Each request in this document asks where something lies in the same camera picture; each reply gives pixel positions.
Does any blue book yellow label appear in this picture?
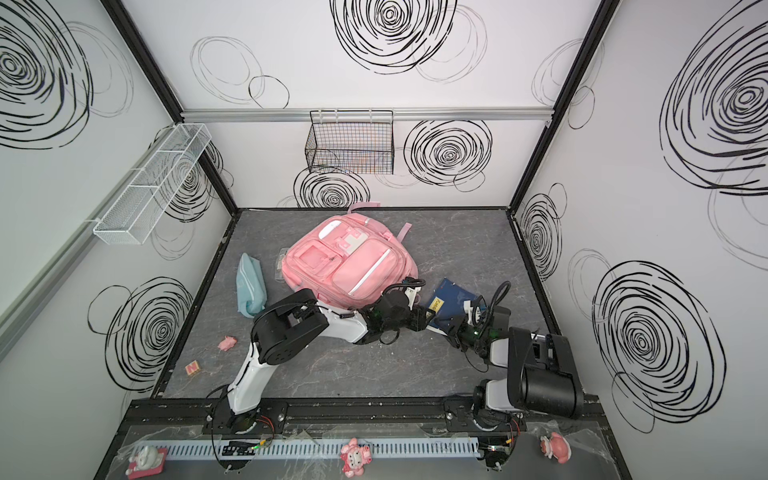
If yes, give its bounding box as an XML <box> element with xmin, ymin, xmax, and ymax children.
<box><xmin>427</xmin><ymin>278</ymin><xmax>479</xmax><ymax>335</ymax></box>

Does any pink student backpack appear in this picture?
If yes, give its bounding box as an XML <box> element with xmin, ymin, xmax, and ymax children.
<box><xmin>283</xmin><ymin>202</ymin><xmax>418</xmax><ymax>310</ymax></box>

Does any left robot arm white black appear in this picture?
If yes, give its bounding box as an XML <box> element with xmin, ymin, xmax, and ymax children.
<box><xmin>225</xmin><ymin>283</ymin><xmax>435</xmax><ymax>416</ymax></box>

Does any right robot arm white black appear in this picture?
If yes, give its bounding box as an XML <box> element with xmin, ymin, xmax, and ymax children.
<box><xmin>445</xmin><ymin>307</ymin><xmax>584</xmax><ymax>429</ymax></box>

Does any clear plastic pen case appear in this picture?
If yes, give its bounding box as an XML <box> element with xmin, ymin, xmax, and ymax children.
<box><xmin>274</xmin><ymin>248</ymin><xmax>289</xmax><ymax>283</ymax></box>

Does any pink toy right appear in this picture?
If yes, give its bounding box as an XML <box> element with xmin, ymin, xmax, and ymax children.
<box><xmin>540</xmin><ymin>432</ymin><xmax>572</xmax><ymax>464</ymax></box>

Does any teal folded cloth pouch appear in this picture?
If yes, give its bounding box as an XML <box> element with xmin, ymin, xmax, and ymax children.
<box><xmin>236</xmin><ymin>253</ymin><xmax>267</xmax><ymax>319</ymax></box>

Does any pink plush toy centre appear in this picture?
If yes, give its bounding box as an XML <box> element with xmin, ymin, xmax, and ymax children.
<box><xmin>340</xmin><ymin>438</ymin><xmax>372</xmax><ymax>479</ymax></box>

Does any small pink eraser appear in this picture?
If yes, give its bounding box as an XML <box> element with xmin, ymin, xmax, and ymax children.
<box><xmin>218</xmin><ymin>336</ymin><xmax>237</xmax><ymax>351</ymax></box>

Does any small orange eraser block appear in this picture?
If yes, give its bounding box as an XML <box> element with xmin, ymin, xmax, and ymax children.
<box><xmin>185</xmin><ymin>360</ymin><xmax>201</xmax><ymax>377</ymax></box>

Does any pink white toy left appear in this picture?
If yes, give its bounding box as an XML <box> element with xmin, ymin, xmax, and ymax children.
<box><xmin>125</xmin><ymin>446</ymin><xmax>168</xmax><ymax>480</ymax></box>

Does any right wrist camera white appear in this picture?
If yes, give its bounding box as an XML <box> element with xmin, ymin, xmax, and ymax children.
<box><xmin>463</xmin><ymin>296</ymin><xmax>487</xmax><ymax>325</ymax></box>

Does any white slotted cable duct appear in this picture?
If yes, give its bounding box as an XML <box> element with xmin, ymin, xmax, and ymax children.
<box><xmin>129</xmin><ymin>437</ymin><xmax>480</xmax><ymax>461</ymax></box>

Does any black wire wall basket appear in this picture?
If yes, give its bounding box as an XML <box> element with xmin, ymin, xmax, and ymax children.
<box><xmin>304</xmin><ymin>109</ymin><xmax>395</xmax><ymax>175</ymax></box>

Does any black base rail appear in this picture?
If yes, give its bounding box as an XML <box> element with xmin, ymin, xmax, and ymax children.
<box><xmin>117</xmin><ymin>395</ymin><xmax>610</xmax><ymax>435</ymax></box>

